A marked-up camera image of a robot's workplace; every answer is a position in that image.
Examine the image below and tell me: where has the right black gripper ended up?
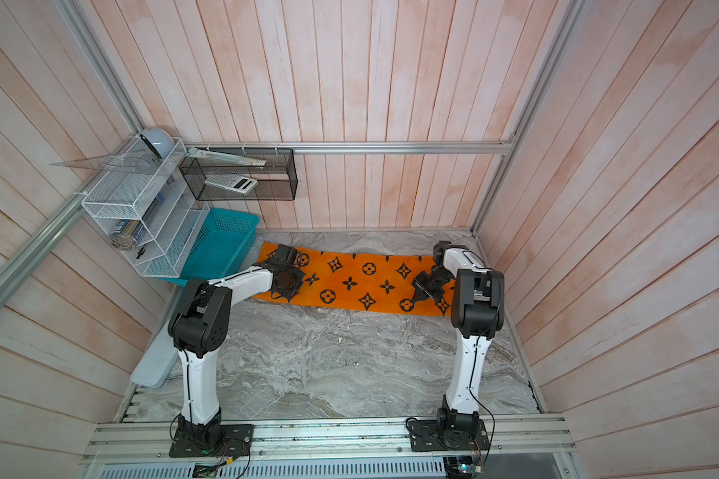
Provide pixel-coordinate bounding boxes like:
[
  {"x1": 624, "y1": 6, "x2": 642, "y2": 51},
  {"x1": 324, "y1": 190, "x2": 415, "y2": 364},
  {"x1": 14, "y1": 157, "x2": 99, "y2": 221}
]
[{"x1": 411, "y1": 270, "x2": 453, "y2": 303}]

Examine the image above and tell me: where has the orange patterned pillowcase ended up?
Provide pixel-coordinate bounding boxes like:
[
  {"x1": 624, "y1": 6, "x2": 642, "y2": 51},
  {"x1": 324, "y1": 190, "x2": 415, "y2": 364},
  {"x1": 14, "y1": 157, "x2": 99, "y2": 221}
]
[{"x1": 255, "y1": 247, "x2": 455, "y2": 317}]

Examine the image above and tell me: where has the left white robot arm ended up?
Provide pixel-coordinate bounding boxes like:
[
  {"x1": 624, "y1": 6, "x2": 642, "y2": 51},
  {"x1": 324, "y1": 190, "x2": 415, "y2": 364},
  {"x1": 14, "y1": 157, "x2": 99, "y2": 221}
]
[{"x1": 168, "y1": 245, "x2": 305, "y2": 431}]

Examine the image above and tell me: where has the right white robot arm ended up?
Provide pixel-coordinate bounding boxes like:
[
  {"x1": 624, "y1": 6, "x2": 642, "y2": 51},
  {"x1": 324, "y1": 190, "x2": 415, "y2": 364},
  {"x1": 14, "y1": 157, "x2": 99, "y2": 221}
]
[{"x1": 411, "y1": 241, "x2": 505, "y2": 417}]

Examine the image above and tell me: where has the teal plastic basket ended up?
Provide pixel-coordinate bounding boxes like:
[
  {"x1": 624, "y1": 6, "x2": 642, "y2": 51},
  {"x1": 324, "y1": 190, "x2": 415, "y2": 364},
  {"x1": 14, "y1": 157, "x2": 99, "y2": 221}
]
[{"x1": 164, "y1": 209, "x2": 259, "y2": 287}]

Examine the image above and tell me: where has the white calculator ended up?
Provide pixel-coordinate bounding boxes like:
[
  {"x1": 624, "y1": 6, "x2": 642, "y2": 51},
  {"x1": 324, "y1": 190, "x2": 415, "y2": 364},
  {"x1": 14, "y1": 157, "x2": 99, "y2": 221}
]
[{"x1": 205, "y1": 174, "x2": 258, "y2": 195}]

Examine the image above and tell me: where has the long ruler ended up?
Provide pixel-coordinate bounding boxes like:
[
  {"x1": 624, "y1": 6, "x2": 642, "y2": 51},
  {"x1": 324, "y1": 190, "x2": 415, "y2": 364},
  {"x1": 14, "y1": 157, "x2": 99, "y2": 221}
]
[{"x1": 186, "y1": 147, "x2": 267, "y2": 167}]

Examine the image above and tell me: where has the white plastic tray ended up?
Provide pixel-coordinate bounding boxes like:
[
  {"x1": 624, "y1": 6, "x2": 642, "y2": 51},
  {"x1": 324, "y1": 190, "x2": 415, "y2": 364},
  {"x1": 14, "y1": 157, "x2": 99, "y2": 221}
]
[{"x1": 130, "y1": 329, "x2": 178, "y2": 389}]

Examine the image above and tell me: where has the white round speaker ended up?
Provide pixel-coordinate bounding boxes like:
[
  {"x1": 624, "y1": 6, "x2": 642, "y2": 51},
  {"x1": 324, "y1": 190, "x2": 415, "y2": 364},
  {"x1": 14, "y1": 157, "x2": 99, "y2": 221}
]
[{"x1": 138, "y1": 127, "x2": 175, "y2": 160}]

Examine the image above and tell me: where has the clear triangle ruler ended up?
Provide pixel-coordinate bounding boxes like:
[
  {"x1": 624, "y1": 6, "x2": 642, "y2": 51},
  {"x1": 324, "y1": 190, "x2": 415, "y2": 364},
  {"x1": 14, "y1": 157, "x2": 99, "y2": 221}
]
[{"x1": 52, "y1": 150, "x2": 158, "y2": 174}]

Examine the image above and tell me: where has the black wire basket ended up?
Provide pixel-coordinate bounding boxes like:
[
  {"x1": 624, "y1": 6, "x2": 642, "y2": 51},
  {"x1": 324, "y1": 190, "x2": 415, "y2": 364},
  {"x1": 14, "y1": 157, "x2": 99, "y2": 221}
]
[{"x1": 180, "y1": 149, "x2": 299, "y2": 201}]

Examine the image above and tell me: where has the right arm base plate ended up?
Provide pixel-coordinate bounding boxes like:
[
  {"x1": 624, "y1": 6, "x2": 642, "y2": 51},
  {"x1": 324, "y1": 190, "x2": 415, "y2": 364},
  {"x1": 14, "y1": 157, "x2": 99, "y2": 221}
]
[{"x1": 405, "y1": 415, "x2": 491, "y2": 452}]

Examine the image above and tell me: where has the white wire mesh shelf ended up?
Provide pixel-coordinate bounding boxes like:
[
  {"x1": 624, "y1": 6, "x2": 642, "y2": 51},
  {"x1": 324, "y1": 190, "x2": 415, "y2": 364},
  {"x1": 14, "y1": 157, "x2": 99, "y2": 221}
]
[{"x1": 82, "y1": 138, "x2": 210, "y2": 279}]

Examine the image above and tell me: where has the aluminium wall rail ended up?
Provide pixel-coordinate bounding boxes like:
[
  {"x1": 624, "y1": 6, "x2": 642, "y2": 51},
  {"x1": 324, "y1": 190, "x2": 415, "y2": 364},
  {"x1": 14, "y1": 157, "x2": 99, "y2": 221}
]
[{"x1": 187, "y1": 141, "x2": 512, "y2": 155}]

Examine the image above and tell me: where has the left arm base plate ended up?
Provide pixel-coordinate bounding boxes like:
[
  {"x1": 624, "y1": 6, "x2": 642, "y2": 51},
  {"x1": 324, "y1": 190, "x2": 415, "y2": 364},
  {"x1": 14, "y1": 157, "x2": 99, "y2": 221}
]
[{"x1": 169, "y1": 422, "x2": 255, "y2": 458}]

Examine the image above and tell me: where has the circuit board with wires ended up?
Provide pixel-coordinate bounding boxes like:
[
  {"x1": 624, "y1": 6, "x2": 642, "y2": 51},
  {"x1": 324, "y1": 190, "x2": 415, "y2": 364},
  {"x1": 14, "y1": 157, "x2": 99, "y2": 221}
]
[{"x1": 443, "y1": 456, "x2": 483, "y2": 479}]

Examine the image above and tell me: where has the aluminium front rail frame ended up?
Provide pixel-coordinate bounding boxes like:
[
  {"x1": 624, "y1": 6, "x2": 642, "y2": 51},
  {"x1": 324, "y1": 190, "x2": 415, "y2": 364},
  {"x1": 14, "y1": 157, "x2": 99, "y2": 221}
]
[{"x1": 81, "y1": 414, "x2": 586, "y2": 478}]

